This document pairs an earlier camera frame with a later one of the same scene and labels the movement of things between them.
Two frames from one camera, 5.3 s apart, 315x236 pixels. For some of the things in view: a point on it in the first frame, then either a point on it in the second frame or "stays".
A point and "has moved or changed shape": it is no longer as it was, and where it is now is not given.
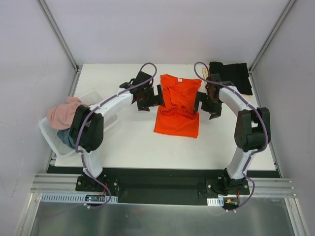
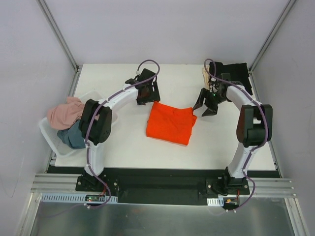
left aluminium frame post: (59, 34) stays
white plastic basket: (89, 98) stays
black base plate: (188, 187) stays
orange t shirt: (177, 116) has moved or changed shape
